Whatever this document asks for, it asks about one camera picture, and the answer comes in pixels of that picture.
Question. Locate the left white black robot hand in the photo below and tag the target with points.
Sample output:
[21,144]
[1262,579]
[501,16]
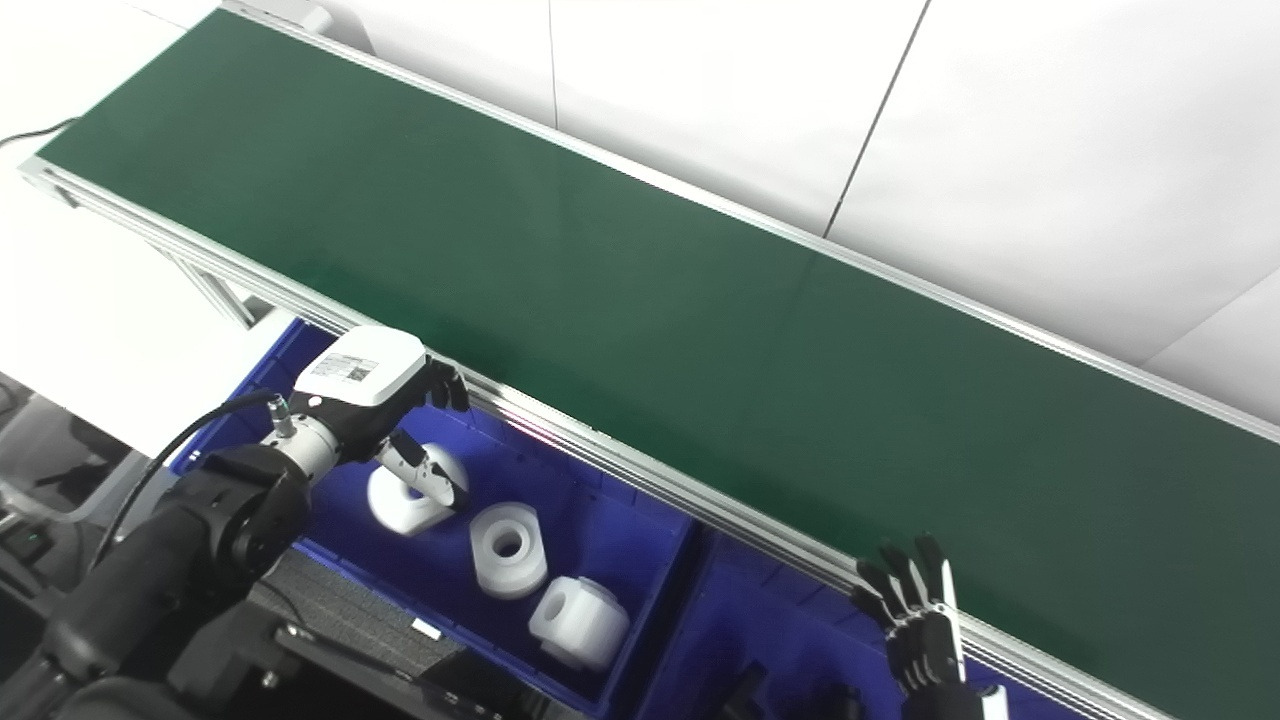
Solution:
[370,365]

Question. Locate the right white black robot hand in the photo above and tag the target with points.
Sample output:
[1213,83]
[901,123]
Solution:
[930,650]

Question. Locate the white round plastic part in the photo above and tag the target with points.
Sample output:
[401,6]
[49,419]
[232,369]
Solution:
[395,505]

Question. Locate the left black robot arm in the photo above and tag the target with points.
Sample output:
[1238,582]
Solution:
[180,560]

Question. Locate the blue plastic bin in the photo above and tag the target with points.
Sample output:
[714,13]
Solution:
[620,540]
[780,620]

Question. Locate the aluminium conveyor leg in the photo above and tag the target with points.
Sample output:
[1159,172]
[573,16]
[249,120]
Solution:
[215,290]

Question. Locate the black plastic part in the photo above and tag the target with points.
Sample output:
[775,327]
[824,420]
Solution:
[745,695]

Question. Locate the green conveyor belt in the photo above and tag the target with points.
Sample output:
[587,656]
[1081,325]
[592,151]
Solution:
[600,280]

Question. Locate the white cylindrical plastic part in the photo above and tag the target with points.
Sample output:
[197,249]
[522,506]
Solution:
[590,625]

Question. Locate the grey conveyor motor box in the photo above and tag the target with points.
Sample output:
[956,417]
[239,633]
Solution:
[300,15]

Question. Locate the black robot torso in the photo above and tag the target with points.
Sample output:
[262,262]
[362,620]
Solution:
[330,640]

